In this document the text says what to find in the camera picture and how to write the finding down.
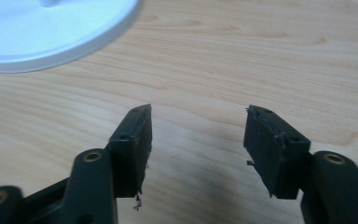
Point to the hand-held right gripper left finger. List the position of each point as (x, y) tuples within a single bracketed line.
[(130, 155)]

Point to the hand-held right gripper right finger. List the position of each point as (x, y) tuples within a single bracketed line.
[(273, 149)]

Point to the white round plate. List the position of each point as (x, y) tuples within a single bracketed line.
[(49, 31)]

